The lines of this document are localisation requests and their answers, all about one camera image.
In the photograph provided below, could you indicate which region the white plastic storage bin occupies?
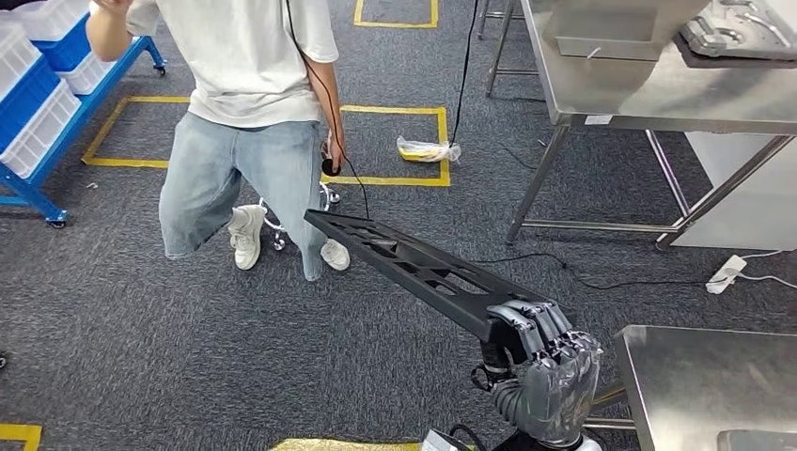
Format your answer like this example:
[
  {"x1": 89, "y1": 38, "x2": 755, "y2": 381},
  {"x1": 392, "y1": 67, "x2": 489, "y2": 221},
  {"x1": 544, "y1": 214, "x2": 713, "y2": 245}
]
[
  {"x1": 57, "y1": 48, "x2": 120, "y2": 97},
  {"x1": 7, "y1": 0, "x2": 93, "y2": 42},
  {"x1": 0, "y1": 79, "x2": 84, "y2": 181},
  {"x1": 0, "y1": 22, "x2": 43, "y2": 104}
]

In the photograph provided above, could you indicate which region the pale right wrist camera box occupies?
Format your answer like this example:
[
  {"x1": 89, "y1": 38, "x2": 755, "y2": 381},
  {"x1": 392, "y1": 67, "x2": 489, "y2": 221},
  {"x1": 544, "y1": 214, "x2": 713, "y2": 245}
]
[{"x1": 420, "y1": 428, "x2": 477, "y2": 451}]

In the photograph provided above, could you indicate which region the white cabinet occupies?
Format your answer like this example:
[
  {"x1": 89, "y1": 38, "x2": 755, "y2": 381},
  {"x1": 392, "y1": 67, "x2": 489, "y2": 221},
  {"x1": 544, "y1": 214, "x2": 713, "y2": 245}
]
[{"x1": 672, "y1": 131, "x2": 797, "y2": 252}]

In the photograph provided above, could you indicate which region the black controller cable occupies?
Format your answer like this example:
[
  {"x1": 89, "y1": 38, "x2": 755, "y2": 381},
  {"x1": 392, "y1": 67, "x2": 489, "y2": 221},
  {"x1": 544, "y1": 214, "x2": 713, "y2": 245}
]
[{"x1": 283, "y1": 0, "x2": 371, "y2": 220}]

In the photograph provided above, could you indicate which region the yellow floor tape marking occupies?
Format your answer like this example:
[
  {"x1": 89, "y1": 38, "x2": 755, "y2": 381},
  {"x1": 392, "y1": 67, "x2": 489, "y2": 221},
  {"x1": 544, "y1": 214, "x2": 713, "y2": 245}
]
[
  {"x1": 82, "y1": 95, "x2": 192, "y2": 170},
  {"x1": 269, "y1": 438, "x2": 426, "y2": 451},
  {"x1": 319, "y1": 104, "x2": 452, "y2": 189},
  {"x1": 0, "y1": 424, "x2": 43, "y2": 451},
  {"x1": 353, "y1": 0, "x2": 440, "y2": 30}
]

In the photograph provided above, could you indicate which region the grey metal part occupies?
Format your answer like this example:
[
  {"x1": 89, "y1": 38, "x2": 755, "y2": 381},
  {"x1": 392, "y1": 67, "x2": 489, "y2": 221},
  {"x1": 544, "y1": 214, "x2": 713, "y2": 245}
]
[{"x1": 679, "y1": 0, "x2": 797, "y2": 60}]

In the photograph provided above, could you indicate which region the black hanging cable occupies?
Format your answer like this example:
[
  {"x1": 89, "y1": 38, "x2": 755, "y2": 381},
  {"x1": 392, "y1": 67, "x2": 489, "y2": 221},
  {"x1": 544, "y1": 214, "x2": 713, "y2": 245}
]
[{"x1": 449, "y1": 0, "x2": 482, "y2": 148}]

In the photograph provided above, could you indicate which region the stainless steel box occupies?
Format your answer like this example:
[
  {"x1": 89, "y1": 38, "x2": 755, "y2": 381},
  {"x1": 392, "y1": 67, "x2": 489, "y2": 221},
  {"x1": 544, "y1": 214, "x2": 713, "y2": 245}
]
[{"x1": 539, "y1": 0, "x2": 711, "y2": 64}]

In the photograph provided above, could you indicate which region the white power cable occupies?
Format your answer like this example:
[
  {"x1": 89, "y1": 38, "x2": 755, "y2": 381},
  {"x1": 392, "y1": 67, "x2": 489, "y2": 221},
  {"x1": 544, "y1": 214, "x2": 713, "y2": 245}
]
[{"x1": 737, "y1": 248, "x2": 797, "y2": 291}]

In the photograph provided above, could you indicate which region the chrome stool base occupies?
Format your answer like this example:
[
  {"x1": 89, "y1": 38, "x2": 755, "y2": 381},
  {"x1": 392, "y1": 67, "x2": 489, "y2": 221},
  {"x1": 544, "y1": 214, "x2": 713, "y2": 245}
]
[{"x1": 256, "y1": 181, "x2": 342, "y2": 253}]

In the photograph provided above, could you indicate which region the stainless steel workbench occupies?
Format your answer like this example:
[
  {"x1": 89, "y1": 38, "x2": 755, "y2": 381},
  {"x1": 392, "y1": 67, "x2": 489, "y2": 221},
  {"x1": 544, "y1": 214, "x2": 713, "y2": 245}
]
[{"x1": 476, "y1": 0, "x2": 797, "y2": 254}]

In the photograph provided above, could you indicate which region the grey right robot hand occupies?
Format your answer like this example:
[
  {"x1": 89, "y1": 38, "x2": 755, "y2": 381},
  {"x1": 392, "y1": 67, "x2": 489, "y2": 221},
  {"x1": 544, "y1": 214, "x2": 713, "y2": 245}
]
[{"x1": 470, "y1": 300, "x2": 604, "y2": 448}]

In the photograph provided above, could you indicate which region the dark flat tray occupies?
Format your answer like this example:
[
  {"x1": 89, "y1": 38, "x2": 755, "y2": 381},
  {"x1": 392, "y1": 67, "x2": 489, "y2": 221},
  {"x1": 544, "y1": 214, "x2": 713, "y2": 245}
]
[{"x1": 671, "y1": 31, "x2": 797, "y2": 70}]

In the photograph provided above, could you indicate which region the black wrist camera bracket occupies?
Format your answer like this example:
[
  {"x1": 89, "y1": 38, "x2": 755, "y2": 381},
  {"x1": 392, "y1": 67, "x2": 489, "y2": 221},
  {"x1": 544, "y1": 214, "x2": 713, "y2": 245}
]
[{"x1": 473, "y1": 429, "x2": 562, "y2": 451}]

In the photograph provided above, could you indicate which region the black floor cable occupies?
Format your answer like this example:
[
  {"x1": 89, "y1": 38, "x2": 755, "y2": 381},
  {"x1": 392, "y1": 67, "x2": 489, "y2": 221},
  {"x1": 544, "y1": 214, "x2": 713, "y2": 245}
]
[{"x1": 470, "y1": 250, "x2": 712, "y2": 292}]

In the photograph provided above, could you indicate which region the plastic wrapped yellow bundle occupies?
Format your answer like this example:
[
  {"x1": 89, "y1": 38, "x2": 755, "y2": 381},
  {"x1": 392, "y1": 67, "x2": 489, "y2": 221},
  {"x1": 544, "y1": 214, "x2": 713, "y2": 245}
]
[{"x1": 396, "y1": 134, "x2": 463, "y2": 165}]

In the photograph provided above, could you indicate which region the blue metal shelf rack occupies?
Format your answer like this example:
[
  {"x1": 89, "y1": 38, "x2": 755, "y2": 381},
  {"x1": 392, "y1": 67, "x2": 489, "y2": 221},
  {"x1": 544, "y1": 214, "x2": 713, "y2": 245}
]
[{"x1": 0, "y1": 34, "x2": 168, "y2": 230}]

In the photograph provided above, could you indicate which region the blue plastic storage bin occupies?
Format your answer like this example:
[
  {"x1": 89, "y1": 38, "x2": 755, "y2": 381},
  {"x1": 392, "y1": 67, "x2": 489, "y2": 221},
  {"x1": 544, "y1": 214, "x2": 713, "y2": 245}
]
[
  {"x1": 0, "y1": 54, "x2": 64, "y2": 154},
  {"x1": 29, "y1": 13, "x2": 96, "y2": 73}
]

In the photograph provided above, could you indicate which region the person's left hand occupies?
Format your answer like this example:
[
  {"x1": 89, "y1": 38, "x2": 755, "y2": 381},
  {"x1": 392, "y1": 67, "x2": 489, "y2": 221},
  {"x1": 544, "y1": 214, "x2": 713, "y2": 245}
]
[{"x1": 322, "y1": 132, "x2": 348, "y2": 178}]

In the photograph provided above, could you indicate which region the person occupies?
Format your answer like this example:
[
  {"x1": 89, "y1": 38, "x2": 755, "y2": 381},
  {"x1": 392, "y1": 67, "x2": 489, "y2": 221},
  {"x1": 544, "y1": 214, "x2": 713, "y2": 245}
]
[{"x1": 86, "y1": 0, "x2": 353, "y2": 283}]

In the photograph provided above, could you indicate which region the white power strip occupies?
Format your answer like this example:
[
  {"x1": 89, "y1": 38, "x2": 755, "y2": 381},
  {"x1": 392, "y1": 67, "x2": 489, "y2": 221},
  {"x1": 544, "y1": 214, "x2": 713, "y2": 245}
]
[{"x1": 704, "y1": 254, "x2": 748, "y2": 296}]

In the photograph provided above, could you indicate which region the black license plate frame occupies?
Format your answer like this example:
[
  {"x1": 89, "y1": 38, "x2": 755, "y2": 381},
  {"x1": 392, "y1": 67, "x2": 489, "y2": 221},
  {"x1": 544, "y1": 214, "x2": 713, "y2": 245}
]
[{"x1": 303, "y1": 210, "x2": 577, "y2": 344}]

